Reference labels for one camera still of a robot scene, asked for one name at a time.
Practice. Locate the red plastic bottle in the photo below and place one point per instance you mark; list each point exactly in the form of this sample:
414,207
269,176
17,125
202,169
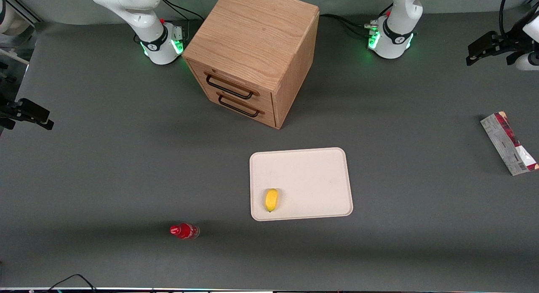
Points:
184,231

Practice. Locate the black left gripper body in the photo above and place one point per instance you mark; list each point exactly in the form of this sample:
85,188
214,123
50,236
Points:
508,44

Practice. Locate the aluminium frame rail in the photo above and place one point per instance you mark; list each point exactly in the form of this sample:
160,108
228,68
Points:
21,6

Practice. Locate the cream rectangular tray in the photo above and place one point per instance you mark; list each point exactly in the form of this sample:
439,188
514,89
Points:
307,179

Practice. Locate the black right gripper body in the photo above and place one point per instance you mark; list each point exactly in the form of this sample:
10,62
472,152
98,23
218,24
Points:
9,111

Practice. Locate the yellow toy lemon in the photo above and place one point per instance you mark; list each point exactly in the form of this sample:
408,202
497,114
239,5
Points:
271,200

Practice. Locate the wooden drawer cabinet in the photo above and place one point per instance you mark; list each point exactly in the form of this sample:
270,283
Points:
252,36

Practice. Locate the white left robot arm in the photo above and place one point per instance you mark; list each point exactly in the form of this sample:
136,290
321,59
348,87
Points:
396,27

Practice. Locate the red plaid cookie box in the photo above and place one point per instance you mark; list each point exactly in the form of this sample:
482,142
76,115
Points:
505,141

